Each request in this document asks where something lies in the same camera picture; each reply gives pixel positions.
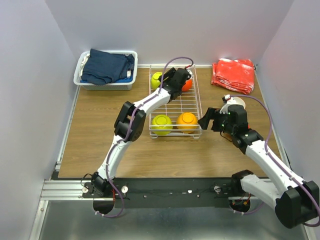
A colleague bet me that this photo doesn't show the lime green bowl front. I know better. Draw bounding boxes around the lime green bowl front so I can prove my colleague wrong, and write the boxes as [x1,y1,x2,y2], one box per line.
[151,114,173,136]

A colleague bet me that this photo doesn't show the dark blue jeans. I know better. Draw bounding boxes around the dark blue jeans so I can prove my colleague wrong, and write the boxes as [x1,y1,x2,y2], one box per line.
[81,48,135,86]

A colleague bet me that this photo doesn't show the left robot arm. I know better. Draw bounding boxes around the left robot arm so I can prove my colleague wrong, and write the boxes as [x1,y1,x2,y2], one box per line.
[91,67,191,198]

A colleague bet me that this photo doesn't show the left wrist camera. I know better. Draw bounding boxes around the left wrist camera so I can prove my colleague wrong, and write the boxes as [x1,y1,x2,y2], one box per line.
[184,65,194,79]

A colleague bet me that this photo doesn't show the white black striped bowl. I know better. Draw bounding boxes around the white black striped bowl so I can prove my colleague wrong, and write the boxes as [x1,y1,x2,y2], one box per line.
[223,96,246,109]

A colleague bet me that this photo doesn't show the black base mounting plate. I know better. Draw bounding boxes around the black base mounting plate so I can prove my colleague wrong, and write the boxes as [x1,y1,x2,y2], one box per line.
[80,177,242,209]

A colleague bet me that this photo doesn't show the blue cloth in basket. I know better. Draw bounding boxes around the blue cloth in basket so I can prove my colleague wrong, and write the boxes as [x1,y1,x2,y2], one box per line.
[114,76,133,84]

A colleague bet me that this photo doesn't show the white plastic laundry basket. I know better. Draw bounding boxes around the white plastic laundry basket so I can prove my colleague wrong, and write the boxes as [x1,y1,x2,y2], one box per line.
[73,50,138,91]

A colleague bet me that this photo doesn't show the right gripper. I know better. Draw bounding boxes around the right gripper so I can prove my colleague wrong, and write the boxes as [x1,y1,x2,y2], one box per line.
[197,106,236,135]

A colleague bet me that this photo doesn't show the aluminium frame rail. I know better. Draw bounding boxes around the aluminium frame rail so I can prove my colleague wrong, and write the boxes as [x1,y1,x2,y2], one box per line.
[40,180,83,201]

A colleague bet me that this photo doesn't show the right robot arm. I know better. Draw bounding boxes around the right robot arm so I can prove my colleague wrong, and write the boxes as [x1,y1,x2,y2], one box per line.
[198,104,320,229]

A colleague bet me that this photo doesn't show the red white folded towel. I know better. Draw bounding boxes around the red white folded towel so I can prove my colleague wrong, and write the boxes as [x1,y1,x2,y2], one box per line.
[211,58,255,95]

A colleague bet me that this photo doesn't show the white cloth in basket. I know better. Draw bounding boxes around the white cloth in basket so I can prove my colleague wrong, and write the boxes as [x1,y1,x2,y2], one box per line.
[78,53,90,77]

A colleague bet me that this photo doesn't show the lime green bowl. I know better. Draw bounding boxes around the lime green bowl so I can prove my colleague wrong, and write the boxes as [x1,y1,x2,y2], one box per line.
[151,114,173,136]
[150,72,162,90]

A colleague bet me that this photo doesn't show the yellow orange bowl front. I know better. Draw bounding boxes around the yellow orange bowl front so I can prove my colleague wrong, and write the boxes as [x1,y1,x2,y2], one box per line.
[176,112,198,134]

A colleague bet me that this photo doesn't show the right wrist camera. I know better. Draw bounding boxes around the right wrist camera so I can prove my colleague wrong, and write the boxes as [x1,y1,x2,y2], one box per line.
[219,94,237,114]

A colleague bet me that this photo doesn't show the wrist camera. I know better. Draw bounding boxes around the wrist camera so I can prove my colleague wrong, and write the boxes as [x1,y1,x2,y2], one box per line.
[184,65,194,79]
[219,94,237,114]

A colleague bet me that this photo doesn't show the white wire dish rack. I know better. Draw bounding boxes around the white wire dish rack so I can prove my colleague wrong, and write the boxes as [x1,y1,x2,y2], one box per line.
[148,66,203,139]

